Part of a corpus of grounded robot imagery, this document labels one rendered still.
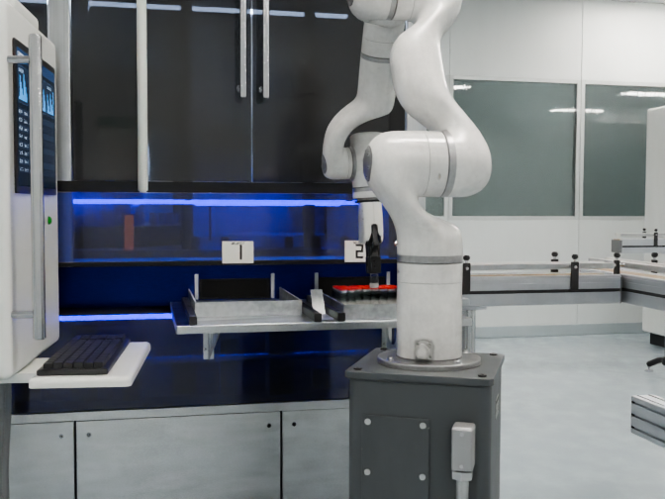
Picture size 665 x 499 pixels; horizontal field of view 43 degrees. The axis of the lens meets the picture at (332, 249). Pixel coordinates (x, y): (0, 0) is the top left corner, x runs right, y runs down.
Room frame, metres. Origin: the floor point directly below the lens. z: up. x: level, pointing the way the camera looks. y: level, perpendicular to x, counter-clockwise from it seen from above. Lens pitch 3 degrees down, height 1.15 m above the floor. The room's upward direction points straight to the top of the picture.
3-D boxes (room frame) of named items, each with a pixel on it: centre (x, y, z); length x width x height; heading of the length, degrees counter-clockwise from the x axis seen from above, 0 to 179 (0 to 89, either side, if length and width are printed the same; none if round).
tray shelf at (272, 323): (2.20, 0.06, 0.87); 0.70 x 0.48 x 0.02; 102
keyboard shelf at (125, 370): (1.90, 0.57, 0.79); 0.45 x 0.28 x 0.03; 7
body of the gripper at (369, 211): (2.05, -0.09, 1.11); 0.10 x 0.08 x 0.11; 5
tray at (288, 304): (2.23, 0.24, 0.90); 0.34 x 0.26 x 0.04; 12
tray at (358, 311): (2.19, -0.12, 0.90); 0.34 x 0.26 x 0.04; 12
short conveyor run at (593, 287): (2.67, -0.56, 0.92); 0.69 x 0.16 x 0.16; 102
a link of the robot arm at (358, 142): (2.06, -0.08, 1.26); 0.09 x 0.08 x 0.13; 106
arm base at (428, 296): (1.57, -0.18, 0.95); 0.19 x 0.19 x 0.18
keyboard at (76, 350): (1.90, 0.55, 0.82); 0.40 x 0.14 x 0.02; 7
